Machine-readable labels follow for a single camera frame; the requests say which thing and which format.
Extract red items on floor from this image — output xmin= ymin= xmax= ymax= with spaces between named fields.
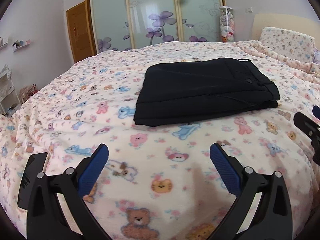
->
xmin=19 ymin=84 xmax=39 ymax=103

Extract wall shelf with items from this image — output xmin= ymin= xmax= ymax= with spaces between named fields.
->
xmin=12 ymin=40 xmax=31 ymax=53

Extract brown wooden door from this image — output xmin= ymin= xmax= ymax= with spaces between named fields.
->
xmin=66 ymin=2 xmax=93 ymax=63

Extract white wall switch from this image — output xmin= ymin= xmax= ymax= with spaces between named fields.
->
xmin=245 ymin=7 xmax=253 ymax=14

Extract frosted glass floral wardrobe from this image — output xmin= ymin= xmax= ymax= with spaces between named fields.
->
xmin=86 ymin=0 xmax=225 ymax=53

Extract white metal shelf rack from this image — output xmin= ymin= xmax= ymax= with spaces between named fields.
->
xmin=0 ymin=64 xmax=21 ymax=117

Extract cartoon animal print blanket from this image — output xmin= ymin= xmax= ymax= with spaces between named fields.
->
xmin=1 ymin=41 xmax=319 ymax=239

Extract clear tube of plush toys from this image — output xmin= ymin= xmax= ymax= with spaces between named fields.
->
xmin=220 ymin=6 xmax=235 ymax=42

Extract animal print pillow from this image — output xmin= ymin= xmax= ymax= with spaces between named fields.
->
xmin=259 ymin=27 xmax=315 ymax=63

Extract black pants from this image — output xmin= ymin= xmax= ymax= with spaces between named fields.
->
xmin=133 ymin=57 xmax=280 ymax=127

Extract wall shelf with box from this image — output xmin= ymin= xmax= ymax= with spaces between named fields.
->
xmin=0 ymin=37 xmax=8 ymax=47

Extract cream headboard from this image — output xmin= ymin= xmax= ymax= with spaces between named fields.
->
xmin=252 ymin=14 xmax=319 ymax=55

